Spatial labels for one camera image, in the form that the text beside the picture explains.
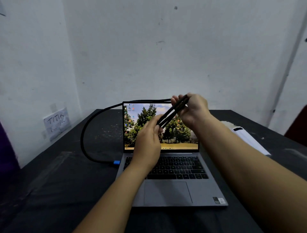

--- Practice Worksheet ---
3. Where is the person's left hand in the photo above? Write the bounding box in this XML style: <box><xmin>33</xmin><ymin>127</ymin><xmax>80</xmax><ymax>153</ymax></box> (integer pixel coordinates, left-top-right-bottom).
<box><xmin>130</xmin><ymin>114</ymin><xmax>165</xmax><ymax>172</ymax></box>

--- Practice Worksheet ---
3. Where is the person's right hand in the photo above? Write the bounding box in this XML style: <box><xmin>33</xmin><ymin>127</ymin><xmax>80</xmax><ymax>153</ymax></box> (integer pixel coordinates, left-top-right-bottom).
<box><xmin>170</xmin><ymin>92</ymin><xmax>213</xmax><ymax>130</ymax></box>

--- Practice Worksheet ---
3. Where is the black cable with blue plugs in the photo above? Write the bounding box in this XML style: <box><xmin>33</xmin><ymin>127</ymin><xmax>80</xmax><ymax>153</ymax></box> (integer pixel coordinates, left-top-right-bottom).
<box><xmin>80</xmin><ymin>94</ymin><xmax>190</xmax><ymax>166</ymax></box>

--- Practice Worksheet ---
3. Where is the grey laptop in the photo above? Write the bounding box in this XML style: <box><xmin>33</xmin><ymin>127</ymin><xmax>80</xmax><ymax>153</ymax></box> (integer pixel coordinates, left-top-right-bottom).
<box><xmin>115</xmin><ymin>100</ymin><xmax>229</xmax><ymax>208</ymax></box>

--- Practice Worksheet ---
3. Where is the white mini projector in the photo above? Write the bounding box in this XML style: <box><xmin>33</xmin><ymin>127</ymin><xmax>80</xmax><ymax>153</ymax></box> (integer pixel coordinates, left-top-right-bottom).
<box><xmin>220</xmin><ymin>121</ymin><xmax>272</xmax><ymax>156</ymax></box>

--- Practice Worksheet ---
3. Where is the person's right forearm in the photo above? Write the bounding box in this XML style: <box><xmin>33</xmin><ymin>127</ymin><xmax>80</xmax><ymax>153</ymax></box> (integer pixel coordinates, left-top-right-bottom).
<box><xmin>192</xmin><ymin>115</ymin><xmax>307</xmax><ymax>233</ymax></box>

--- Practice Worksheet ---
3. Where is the person's left forearm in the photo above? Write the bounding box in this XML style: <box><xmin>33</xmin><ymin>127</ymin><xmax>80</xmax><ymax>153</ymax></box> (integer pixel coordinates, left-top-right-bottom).
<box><xmin>73</xmin><ymin>163</ymin><xmax>154</xmax><ymax>233</ymax></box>

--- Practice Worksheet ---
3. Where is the white handwritten paper note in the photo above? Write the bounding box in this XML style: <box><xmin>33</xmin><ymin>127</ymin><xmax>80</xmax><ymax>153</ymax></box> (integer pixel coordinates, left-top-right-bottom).
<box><xmin>43</xmin><ymin>107</ymin><xmax>72</xmax><ymax>142</ymax></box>

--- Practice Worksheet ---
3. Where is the black plastic table cover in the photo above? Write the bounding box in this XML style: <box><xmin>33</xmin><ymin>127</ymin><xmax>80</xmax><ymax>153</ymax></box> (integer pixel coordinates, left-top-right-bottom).
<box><xmin>0</xmin><ymin>109</ymin><xmax>307</xmax><ymax>233</ymax></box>

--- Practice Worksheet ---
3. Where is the red metal-framed chair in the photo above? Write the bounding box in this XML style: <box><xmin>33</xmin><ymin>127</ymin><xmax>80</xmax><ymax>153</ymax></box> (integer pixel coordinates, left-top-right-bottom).
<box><xmin>284</xmin><ymin>104</ymin><xmax>307</xmax><ymax>147</ymax></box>

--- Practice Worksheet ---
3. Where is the purple cloth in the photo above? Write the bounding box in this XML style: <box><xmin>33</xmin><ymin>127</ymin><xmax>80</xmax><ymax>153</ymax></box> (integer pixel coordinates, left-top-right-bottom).
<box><xmin>0</xmin><ymin>121</ymin><xmax>21</xmax><ymax>192</ymax></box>

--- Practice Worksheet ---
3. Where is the white wall conduit pipe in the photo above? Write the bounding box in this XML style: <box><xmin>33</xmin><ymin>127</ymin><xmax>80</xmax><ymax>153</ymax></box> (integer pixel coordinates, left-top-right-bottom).
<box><xmin>266</xmin><ymin>14</ymin><xmax>307</xmax><ymax>126</ymax></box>

